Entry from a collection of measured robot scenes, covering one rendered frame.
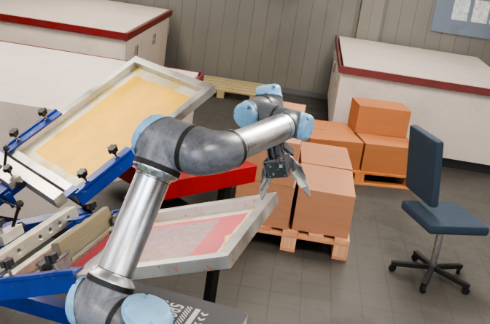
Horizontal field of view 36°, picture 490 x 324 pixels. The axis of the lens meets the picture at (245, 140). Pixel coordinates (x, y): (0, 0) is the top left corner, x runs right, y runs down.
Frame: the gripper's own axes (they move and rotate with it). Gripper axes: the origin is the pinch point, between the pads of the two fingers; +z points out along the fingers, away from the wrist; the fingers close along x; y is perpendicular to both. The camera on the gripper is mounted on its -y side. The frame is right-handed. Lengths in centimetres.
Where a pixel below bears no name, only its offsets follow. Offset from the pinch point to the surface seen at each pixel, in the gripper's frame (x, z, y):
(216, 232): -25.7, 11.1, -3.2
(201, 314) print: -39, 44, -12
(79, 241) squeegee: -69, 8, 7
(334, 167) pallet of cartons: -56, 90, -361
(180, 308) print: -47, 41, -12
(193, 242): -30.9, 11.4, 4.1
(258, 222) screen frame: -10.7, 8.0, -2.2
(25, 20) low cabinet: -398, -60, -505
